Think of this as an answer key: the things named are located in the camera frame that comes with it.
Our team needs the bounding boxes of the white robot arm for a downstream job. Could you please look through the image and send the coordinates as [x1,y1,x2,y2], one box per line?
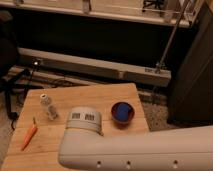
[58,107,213,171]

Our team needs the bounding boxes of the blue ball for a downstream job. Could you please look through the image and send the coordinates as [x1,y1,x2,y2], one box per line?
[116,103,130,122]

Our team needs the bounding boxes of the red bowl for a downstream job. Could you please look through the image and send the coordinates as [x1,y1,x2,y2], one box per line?
[111,102,135,124]

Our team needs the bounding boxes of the long white baseboard beam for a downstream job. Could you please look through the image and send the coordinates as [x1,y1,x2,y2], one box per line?
[19,48,171,87]

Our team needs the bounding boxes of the metal tripod pole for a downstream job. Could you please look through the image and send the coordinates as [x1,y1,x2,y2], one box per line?
[155,0,190,74]

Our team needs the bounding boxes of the orange toy carrot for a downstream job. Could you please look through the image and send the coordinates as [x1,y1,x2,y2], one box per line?
[21,119,38,150]

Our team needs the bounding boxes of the black office chair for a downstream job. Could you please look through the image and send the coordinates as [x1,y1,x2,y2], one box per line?
[0,10,30,129]

